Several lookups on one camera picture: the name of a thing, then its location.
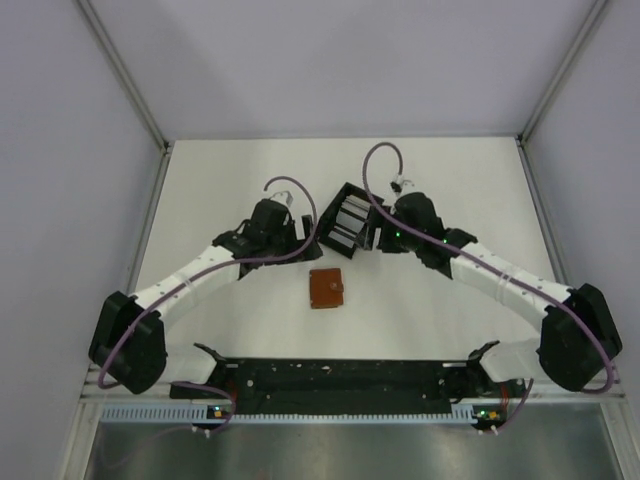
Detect right aluminium frame post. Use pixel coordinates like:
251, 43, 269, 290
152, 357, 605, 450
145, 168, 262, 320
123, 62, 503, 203
517, 0, 613, 145

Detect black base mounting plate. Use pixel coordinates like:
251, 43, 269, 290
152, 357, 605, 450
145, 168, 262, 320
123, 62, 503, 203
169, 355, 531, 416

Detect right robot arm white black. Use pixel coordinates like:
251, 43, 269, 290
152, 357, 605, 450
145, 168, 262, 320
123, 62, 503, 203
372, 192, 622, 396

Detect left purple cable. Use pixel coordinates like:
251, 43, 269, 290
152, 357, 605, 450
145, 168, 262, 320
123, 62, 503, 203
95, 175, 319, 436

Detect aluminium front rail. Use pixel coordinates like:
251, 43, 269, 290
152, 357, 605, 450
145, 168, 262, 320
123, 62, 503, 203
79, 362, 626, 401

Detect brown leather card holder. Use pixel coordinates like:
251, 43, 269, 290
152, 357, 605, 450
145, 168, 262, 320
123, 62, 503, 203
309, 268, 344, 309

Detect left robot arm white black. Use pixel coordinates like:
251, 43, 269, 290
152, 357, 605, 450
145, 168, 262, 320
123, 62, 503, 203
89, 198, 319, 397

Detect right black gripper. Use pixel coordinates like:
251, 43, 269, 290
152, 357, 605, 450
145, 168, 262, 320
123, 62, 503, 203
355, 205, 422, 255

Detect purple cable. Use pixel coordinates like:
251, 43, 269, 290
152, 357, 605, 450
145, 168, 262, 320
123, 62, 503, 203
360, 142, 617, 435
95, 175, 319, 436

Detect aluminium frame post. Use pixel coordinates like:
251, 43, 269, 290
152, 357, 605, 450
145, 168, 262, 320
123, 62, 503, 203
517, 0, 613, 145
73, 0, 170, 153

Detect credit cards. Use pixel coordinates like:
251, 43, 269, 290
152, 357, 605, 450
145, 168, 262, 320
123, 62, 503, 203
329, 195, 370, 248

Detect black card rack box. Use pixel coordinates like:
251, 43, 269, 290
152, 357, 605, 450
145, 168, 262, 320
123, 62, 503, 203
317, 182, 376, 259

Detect grey slotted cable duct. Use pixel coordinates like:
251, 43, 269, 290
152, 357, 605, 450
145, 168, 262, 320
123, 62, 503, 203
100, 404, 503, 426

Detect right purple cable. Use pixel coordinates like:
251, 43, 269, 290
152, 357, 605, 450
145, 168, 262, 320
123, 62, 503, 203
360, 142, 617, 435

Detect left aluminium frame post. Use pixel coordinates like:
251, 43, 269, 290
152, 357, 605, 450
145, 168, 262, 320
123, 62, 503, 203
73, 0, 170, 153

